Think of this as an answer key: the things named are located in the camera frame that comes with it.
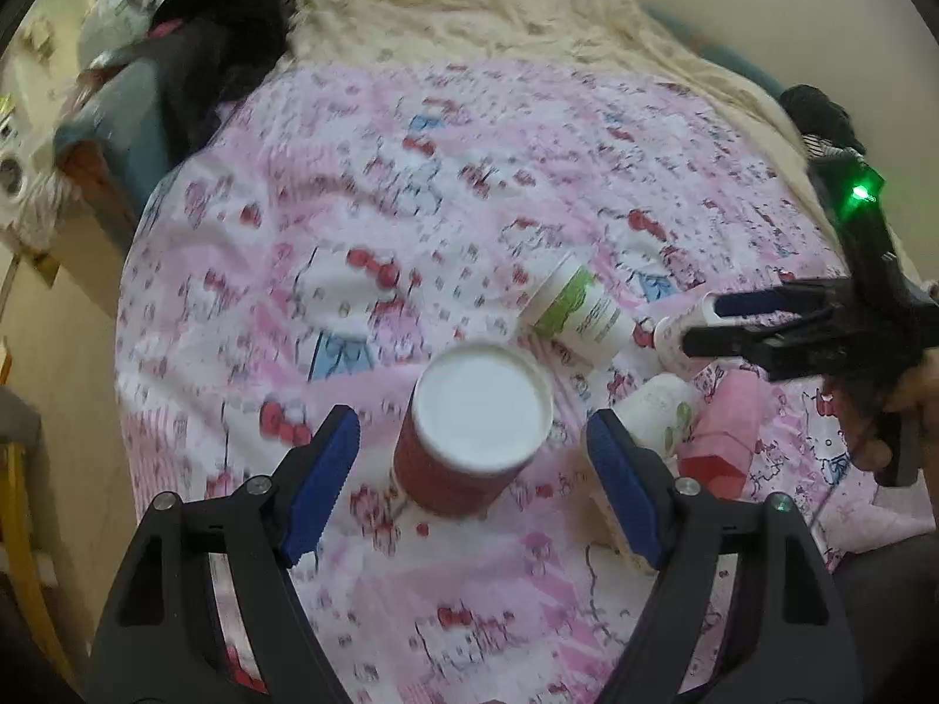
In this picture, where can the white cup green leaf band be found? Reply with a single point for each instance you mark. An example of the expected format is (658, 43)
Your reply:
(573, 308)

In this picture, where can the dark red ribbed paper cup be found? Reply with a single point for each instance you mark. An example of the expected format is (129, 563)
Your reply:
(478, 414)

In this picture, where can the white plastic bag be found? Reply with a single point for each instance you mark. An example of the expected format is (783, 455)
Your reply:
(110, 25)

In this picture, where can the pink Hello Kitty bedsheet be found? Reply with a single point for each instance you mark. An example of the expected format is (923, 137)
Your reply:
(344, 227)

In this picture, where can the white cup green tree print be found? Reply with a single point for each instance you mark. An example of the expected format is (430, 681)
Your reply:
(660, 414)

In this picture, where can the white washing machine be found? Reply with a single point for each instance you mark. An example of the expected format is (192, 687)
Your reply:
(17, 178)

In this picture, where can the teal bed frame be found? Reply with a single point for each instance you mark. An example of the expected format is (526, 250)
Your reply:
(112, 144)

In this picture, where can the person's right hand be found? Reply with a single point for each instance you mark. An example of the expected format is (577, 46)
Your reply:
(916, 392)

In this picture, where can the pink hexagonal paper cup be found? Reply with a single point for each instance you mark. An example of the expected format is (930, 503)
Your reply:
(725, 436)

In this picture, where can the white cup pink pattern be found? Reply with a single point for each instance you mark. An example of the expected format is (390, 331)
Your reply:
(682, 313)

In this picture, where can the yellow wooden stool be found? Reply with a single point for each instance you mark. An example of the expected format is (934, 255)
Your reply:
(21, 432)

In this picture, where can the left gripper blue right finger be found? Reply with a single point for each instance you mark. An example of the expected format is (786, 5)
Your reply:
(786, 638)

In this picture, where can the cream yellow duvet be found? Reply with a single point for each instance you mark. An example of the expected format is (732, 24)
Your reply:
(589, 34)

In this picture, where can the black clothes pile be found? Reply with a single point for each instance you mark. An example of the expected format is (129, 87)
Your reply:
(820, 119)

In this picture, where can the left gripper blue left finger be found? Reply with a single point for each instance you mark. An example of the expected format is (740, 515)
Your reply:
(159, 638)

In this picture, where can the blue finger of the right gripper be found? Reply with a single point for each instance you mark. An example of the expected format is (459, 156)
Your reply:
(812, 339)
(799, 297)

